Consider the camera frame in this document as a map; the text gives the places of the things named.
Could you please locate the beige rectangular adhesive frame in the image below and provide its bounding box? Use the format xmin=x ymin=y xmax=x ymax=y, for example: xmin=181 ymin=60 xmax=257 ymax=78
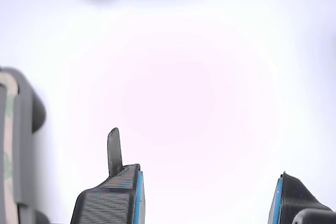
xmin=0 ymin=73 xmax=19 ymax=183

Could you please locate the grey holder plate with rails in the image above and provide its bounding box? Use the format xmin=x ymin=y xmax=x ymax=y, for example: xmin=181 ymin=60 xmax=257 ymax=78
xmin=0 ymin=66 xmax=51 ymax=224

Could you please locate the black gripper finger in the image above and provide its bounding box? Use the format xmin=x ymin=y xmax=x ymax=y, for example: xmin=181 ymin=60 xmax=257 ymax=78
xmin=267 ymin=171 xmax=336 ymax=224
xmin=70 ymin=127 xmax=145 ymax=224

